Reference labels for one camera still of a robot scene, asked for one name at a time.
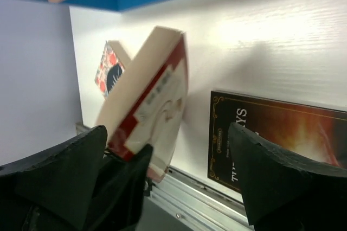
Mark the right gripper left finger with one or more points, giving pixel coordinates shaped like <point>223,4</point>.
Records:
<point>52,189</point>

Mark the aluminium mounting rail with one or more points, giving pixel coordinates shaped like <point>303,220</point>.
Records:
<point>190,197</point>

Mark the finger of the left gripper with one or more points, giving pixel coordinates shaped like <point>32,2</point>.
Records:
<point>118,195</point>

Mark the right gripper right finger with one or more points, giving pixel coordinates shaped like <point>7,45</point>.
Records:
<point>282,190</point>

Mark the Three Days to See book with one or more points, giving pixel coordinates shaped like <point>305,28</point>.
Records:
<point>313,132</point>

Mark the brown Edward Tulane book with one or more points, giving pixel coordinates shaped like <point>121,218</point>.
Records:
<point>146,104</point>

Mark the Little Women book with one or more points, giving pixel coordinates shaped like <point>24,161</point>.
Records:
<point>113,63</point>

